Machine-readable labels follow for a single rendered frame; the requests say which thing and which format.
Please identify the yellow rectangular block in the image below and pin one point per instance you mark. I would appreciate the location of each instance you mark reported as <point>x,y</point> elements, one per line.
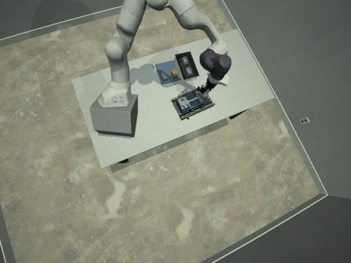
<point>174,74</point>

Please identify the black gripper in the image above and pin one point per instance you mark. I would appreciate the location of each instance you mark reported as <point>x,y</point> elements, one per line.
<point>207,87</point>

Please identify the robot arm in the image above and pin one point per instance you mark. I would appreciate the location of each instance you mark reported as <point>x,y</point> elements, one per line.
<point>214,59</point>

